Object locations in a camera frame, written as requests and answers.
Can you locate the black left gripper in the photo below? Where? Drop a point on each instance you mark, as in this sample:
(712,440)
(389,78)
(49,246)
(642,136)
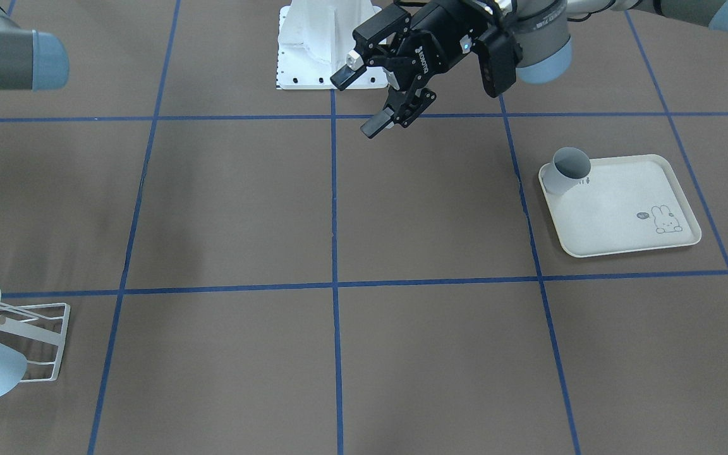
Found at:
(441,39)

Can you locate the grey cup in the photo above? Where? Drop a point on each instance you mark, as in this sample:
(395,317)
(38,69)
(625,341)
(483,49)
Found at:
(567,168)

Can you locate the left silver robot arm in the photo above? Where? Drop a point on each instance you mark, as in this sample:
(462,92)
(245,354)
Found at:
(548,33)

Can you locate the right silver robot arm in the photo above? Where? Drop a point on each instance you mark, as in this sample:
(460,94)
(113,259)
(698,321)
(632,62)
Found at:
(30,59)

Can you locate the cream serving tray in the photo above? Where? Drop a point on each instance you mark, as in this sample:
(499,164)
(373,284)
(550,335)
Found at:
(623,205)

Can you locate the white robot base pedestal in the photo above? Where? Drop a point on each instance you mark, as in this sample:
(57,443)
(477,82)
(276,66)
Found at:
(314,38)

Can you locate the white wire cup rack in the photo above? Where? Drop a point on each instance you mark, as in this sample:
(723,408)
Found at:
(40,332)

